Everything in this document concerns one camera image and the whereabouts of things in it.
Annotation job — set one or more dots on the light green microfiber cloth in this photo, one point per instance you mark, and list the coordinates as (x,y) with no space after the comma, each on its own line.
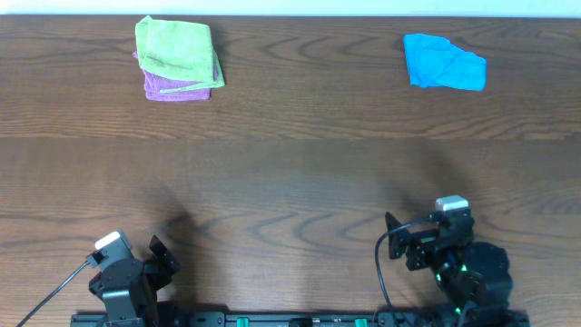
(175,49)

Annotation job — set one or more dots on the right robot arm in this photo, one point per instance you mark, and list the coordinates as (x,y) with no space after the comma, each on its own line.
(473,275)

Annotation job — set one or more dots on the top folded purple cloth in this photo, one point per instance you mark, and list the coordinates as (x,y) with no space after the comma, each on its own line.
(155,82)

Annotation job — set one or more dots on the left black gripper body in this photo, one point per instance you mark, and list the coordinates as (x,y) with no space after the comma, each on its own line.
(159,276)

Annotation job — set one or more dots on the blue crumpled cloth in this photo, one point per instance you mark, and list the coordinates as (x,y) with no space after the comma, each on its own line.
(433,61)

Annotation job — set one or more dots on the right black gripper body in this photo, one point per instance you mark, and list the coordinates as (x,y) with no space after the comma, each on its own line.
(421,254)

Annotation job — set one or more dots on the folded purple cloth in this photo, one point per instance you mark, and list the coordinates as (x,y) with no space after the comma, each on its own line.
(199,95)
(155,82)

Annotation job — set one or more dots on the folded green cloth in stack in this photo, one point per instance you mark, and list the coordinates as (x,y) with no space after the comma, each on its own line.
(217,80)

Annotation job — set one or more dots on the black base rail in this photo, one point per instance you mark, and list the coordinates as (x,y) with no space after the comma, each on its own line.
(380,319)

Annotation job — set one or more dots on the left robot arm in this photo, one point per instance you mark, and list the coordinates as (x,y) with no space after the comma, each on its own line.
(128,286)

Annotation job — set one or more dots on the bottom folded purple cloth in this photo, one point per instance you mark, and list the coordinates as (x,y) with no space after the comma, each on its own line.
(199,95)

